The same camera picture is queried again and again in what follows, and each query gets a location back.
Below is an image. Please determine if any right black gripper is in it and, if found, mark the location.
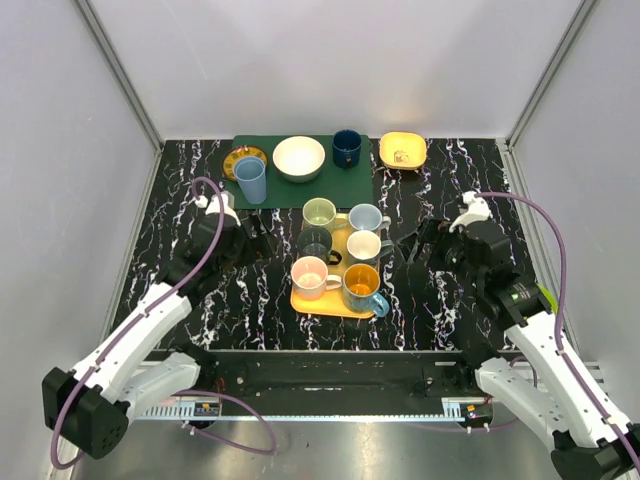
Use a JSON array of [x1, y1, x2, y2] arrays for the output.
[[395, 215, 483, 287]]

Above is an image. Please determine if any dark grey mug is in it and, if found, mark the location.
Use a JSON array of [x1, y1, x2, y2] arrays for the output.
[[296, 226, 342, 265]]

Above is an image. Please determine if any grey white-inside mug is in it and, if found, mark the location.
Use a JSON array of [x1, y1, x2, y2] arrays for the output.
[[346, 230, 395, 267]]

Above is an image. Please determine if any pink mug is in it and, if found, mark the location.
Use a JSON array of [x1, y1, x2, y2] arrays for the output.
[[291, 256, 343, 301]]

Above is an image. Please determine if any blue butterfly mug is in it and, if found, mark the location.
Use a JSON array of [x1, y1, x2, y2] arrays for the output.
[[342, 264, 390, 317]]

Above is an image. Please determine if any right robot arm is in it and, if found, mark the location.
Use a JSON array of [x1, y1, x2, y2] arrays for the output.
[[399, 219, 639, 479]]

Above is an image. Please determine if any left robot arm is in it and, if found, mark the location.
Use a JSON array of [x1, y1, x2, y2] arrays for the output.
[[42, 213, 277, 459]]

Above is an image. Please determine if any pale green mug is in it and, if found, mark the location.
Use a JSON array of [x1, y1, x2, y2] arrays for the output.
[[302, 198, 349, 233]]

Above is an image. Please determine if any light blue mug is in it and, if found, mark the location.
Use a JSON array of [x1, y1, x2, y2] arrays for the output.
[[348, 204, 391, 233]]

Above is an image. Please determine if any navy blue mug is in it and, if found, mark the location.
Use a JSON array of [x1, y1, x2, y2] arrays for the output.
[[332, 129, 362, 169]]

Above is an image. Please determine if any light blue plastic cup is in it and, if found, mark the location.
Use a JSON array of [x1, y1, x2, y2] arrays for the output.
[[233, 156, 267, 205]]

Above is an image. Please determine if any yellow patterned saucer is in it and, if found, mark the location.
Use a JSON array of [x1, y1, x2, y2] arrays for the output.
[[222, 145, 268, 182]]

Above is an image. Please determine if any white bowl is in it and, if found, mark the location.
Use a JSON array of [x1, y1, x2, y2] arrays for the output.
[[272, 136, 326, 183]]

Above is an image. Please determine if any yellow square bowl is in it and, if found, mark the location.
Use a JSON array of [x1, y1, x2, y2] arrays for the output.
[[379, 132, 427, 170]]

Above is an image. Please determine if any dark green mat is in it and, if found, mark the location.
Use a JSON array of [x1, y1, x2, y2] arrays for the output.
[[224, 135, 374, 210]]

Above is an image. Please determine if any yellow plastic tray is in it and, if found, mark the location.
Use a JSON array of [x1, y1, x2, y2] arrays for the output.
[[290, 213, 381, 320]]

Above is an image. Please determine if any lime green plate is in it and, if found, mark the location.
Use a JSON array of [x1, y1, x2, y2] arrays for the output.
[[538, 284, 558, 312]]

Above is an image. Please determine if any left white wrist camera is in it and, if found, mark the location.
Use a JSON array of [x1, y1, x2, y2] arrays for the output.
[[195, 191, 240, 225]]

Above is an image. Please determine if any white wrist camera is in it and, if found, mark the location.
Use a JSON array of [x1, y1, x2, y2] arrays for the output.
[[195, 191, 240, 225], [449, 191, 492, 233]]

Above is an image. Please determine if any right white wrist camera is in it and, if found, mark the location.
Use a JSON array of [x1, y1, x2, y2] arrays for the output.
[[449, 191, 492, 233]]

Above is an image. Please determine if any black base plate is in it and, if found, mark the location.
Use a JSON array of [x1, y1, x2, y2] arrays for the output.
[[142, 349, 516, 419]]

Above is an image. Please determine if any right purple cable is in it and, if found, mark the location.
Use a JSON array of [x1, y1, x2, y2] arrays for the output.
[[409, 192, 640, 469]]

